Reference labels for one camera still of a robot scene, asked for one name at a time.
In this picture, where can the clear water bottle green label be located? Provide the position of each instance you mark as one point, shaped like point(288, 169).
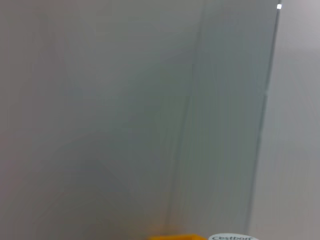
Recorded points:
point(232, 237)

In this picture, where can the yellow plastic bin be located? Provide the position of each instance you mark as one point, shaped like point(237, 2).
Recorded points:
point(177, 237)

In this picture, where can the small white wall tag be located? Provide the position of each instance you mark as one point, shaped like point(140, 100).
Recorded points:
point(279, 6)

